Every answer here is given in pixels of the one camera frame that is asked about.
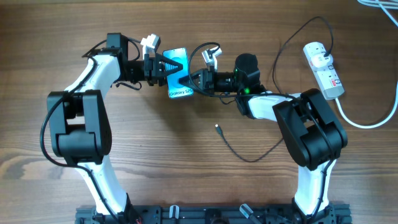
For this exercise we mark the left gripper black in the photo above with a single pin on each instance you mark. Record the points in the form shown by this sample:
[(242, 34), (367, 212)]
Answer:
[(153, 68)]

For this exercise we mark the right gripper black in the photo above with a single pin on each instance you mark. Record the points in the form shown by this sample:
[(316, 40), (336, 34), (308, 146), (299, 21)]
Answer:
[(208, 80)]

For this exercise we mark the blue Galaxy S25 smartphone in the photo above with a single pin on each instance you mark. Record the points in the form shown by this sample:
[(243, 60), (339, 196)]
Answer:
[(175, 89)]

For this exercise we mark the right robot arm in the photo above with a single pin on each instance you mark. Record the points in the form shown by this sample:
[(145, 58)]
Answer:
[(312, 133)]

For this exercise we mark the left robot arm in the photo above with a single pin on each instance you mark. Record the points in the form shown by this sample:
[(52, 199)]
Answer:
[(76, 132)]

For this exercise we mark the white charger plug adapter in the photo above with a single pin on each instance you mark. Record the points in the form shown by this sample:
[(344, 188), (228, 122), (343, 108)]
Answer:
[(319, 61)]

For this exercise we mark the white power strip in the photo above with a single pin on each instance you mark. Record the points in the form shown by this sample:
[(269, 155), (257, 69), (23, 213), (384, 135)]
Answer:
[(327, 78)]

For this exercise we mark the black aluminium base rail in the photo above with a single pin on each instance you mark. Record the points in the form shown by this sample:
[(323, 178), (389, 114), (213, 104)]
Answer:
[(276, 213)]

